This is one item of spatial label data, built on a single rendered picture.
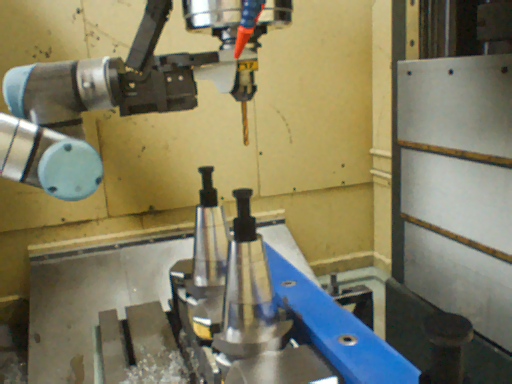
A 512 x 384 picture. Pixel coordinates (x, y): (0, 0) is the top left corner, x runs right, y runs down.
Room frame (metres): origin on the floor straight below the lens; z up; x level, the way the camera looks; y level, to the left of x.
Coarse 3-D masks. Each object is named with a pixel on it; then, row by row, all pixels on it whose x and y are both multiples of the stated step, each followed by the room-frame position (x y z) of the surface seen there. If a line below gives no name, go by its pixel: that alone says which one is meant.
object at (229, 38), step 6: (228, 30) 0.75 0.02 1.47; (234, 30) 0.75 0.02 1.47; (258, 30) 0.77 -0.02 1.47; (222, 36) 0.76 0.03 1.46; (228, 36) 0.75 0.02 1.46; (234, 36) 0.75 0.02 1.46; (252, 36) 0.76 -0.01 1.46; (258, 36) 0.77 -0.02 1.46; (222, 42) 0.79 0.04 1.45; (228, 42) 0.76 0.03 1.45; (234, 42) 0.76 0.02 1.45; (252, 42) 0.76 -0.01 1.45; (258, 42) 0.77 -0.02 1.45; (222, 48) 0.76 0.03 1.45; (228, 48) 0.76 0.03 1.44; (234, 48) 0.75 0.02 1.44; (258, 48) 0.80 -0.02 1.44
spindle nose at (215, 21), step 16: (192, 0) 0.73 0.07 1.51; (208, 0) 0.71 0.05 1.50; (224, 0) 0.70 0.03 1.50; (240, 0) 0.70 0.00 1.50; (272, 0) 0.72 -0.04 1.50; (288, 0) 0.74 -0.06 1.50; (192, 16) 0.73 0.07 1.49; (208, 16) 0.71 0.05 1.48; (224, 16) 0.71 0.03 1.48; (240, 16) 0.70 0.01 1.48; (272, 16) 0.72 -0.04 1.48; (288, 16) 0.75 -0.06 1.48; (192, 32) 0.78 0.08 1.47; (208, 32) 0.80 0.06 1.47
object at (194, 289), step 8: (184, 272) 0.47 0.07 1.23; (184, 280) 0.45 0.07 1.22; (192, 280) 0.45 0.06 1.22; (224, 280) 0.44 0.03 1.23; (192, 288) 0.44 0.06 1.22; (200, 288) 0.43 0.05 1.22; (208, 288) 0.43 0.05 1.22; (216, 288) 0.43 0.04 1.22; (192, 296) 0.45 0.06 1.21; (200, 296) 0.44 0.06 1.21; (208, 296) 0.43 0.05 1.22; (192, 304) 0.44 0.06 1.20
